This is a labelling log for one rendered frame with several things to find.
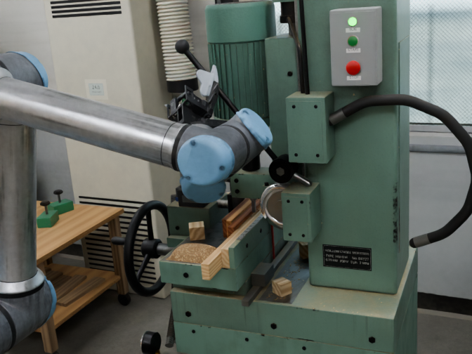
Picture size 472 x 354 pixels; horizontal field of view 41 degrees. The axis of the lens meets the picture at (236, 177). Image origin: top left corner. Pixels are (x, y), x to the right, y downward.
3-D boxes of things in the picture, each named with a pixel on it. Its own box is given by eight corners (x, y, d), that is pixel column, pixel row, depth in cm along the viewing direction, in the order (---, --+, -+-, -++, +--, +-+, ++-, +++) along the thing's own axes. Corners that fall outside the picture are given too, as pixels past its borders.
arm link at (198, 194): (238, 188, 128) (206, 214, 132) (230, 146, 136) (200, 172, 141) (204, 168, 122) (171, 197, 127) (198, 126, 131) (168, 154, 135)
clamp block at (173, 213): (191, 217, 195) (188, 189, 192) (231, 220, 189) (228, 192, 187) (168, 235, 182) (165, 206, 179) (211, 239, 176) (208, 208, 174)
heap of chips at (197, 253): (180, 246, 165) (180, 237, 164) (224, 251, 160) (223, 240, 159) (165, 260, 158) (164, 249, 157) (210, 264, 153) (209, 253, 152)
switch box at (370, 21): (338, 81, 141) (336, 8, 137) (382, 81, 137) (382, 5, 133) (331, 86, 136) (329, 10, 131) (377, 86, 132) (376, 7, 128)
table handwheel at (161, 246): (159, 299, 200) (173, 210, 206) (216, 307, 192) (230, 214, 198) (110, 291, 174) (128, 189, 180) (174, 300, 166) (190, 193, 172)
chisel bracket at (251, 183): (241, 194, 176) (239, 165, 173) (289, 197, 171) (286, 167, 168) (230, 203, 169) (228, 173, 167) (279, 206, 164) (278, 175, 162)
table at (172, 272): (221, 202, 216) (220, 185, 214) (307, 208, 204) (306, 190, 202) (128, 279, 162) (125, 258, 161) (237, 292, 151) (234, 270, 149)
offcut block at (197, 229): (205, 239, 169) (204, 226, 168) (189, 241, 168) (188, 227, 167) (204, 233, 173) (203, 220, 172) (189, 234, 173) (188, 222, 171)
